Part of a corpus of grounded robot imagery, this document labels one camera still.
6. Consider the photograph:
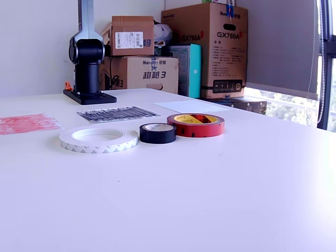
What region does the black tape roll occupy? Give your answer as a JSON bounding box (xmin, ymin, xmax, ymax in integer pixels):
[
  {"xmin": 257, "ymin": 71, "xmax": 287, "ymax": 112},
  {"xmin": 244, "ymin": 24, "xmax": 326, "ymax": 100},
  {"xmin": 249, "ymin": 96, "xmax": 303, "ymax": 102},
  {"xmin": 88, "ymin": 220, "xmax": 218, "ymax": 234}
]
[{"xmin": 139, "ymin": 122, "xmax": 177, "ymax": 144}]

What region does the red tape roll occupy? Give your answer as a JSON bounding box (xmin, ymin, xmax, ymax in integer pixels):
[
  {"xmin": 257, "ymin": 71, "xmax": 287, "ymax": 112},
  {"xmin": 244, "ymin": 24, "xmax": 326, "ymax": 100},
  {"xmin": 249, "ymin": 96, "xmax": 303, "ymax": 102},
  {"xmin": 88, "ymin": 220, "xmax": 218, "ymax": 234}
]
[{"xmin": 166, "ymin": 113, "xmax": 225, "ymax": 138}]

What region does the white tape roll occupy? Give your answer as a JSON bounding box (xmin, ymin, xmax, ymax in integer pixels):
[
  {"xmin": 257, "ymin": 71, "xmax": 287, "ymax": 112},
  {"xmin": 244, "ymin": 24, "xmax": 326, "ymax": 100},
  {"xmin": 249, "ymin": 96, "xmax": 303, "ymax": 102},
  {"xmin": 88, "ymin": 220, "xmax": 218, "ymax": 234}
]
[{"xmin": 58, "ymin": 125, "xmax": 139, "ymax": 154}]

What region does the blue tape strip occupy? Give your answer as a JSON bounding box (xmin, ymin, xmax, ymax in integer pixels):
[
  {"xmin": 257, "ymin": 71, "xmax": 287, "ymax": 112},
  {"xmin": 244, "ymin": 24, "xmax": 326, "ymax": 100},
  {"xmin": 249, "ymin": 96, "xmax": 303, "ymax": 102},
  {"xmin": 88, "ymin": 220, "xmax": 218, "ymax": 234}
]
[{"xmin": 225, "ymin": 0, "xmax": 235, "ymax": 19}]

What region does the blank white paper sheet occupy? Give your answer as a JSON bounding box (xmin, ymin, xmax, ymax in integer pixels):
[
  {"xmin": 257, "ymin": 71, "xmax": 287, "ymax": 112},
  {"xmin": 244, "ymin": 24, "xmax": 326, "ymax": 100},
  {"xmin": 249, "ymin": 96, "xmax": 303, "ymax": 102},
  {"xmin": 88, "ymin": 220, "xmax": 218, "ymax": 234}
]
[{"xmin": 153, "ymin": 99, "xmax": 230, "ymax": 115}]

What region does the cardboard box with blue print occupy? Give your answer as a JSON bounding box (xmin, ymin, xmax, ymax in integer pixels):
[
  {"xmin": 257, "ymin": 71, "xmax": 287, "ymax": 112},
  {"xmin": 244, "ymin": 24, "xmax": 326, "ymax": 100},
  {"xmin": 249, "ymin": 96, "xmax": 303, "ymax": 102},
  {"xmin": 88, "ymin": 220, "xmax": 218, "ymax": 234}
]
[{"xmin": 99, "ymin": 56, "xmax": 180, "ymax": 95}]

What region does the black scribbled paper sheet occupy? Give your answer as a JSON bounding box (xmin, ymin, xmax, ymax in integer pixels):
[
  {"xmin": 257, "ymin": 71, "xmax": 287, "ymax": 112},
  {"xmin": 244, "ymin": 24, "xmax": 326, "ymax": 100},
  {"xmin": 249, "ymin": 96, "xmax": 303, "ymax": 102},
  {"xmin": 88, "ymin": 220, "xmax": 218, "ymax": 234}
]
[{"xmin": 76, "ymin": 106, "xmax": 163, "ymax": 124}]

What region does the teal sided product box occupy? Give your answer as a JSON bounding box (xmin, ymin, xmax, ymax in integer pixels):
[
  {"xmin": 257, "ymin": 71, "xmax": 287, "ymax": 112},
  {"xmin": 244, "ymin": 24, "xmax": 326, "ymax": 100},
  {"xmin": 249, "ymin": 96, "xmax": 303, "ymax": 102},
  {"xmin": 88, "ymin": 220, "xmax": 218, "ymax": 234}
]
[{"xmin": 165, "ymin": 44, "xmax": 202, "ymax": 98}]

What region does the tall GX760A cardboard box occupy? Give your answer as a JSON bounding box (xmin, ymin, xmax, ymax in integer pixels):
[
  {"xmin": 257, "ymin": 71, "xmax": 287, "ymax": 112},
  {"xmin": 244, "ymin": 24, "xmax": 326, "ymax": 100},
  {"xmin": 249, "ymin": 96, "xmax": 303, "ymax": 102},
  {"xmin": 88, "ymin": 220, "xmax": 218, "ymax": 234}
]
[{"xmin": 161, "ymin": 2, "xmax": 249, "ymax": 100}]

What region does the white plastic bag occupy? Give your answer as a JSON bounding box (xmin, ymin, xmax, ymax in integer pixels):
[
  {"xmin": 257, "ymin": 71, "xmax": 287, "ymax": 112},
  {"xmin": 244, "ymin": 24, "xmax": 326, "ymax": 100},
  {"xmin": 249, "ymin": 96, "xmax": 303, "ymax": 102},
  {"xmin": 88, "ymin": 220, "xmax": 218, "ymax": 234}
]
[{"xmin": 153, "ymin": 23, "xmax": 173, "ymax": 48}]

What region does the small labelled cardboard box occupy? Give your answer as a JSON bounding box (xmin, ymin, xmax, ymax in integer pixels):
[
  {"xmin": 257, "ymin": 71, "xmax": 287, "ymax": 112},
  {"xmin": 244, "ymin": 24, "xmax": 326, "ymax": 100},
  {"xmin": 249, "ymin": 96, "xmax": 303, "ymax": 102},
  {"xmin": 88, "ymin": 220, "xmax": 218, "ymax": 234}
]
[{"xmin": 101, "ymin": 15, "xmax": 155, "ymax": 57}]

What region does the grey roller blind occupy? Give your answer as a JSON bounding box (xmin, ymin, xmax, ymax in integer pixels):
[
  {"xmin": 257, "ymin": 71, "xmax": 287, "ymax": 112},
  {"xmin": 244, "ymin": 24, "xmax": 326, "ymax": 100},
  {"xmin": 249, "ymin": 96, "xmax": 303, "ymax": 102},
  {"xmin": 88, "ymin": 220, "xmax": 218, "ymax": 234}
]
[{"xmin": 236, "ymin": 0, "xmax": 320, "ymax": 100}]

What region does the red scribbled paper sheet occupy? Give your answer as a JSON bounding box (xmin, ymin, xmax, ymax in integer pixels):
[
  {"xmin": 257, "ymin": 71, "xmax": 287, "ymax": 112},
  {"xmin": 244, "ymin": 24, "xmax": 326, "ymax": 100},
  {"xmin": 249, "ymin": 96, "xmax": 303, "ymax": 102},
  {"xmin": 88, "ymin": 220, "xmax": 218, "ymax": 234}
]
[{"xmin": 0, "ymin": 112, "xmax": 65, "ymax": 136}]

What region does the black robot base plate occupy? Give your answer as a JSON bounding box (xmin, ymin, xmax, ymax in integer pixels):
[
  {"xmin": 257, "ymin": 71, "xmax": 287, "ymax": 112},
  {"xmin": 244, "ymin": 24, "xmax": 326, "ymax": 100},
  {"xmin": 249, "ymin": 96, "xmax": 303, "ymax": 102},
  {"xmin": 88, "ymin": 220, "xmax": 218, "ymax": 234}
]
[{"xmin": 62, "ymin": 89, "xmax": 117, "ymax": 106}]

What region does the black power cable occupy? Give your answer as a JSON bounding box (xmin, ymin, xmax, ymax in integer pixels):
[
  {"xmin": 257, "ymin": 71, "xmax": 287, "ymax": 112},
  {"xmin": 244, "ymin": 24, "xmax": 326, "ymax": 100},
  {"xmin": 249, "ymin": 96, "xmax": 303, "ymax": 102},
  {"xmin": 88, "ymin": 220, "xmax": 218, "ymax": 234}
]
[{"xmin": 108, "ymin": 56, "xmax": 119, "ymax": 90}]

